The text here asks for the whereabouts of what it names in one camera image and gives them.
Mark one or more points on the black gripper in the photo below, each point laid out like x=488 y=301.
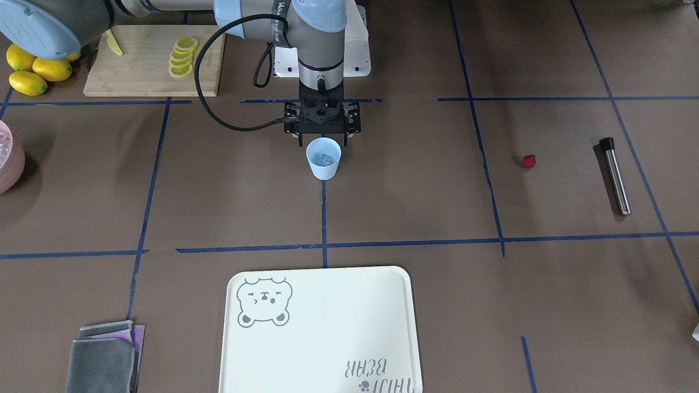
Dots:
x=353 y=116

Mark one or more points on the pink bowl of ice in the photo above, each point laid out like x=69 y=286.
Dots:
x=12 y=159

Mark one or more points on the yellow lemon middle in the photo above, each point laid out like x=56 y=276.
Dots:
x=52 y=70

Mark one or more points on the red strawberry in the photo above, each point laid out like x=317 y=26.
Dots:
x=529 y=161

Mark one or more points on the clear ice cube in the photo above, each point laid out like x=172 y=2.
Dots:
x=325 y=160

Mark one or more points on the yellow plastic knife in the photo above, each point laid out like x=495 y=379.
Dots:
x=113 y=43

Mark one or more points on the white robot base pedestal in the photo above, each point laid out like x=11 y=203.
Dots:
x=357 y=62

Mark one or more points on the light blue plastic cup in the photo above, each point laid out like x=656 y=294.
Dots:
x=326 y=146

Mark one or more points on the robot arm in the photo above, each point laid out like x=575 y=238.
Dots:
x=316 y=29

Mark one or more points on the cream bear serving tray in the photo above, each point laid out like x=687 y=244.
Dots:
x=347 y=329

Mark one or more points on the lemon slices row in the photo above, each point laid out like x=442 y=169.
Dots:
x=181 y=59

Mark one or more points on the yellow lemon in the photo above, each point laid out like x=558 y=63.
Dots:
x=27 y=83
x=19 y=59
x=73 y=57
x=52 y=70

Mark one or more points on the wooden cutting board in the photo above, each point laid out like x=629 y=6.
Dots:
x=142 y=70

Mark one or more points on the steel muddler with black cap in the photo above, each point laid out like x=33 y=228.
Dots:
x=607 y=146

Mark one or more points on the grey folded cloth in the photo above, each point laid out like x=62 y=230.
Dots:
x=106 y=358

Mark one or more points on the yellow lemon top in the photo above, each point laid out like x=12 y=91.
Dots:
x=73 y=57
x=19 y=59

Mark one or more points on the yellow lemon bottom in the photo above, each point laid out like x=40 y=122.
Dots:
x=27 y=83

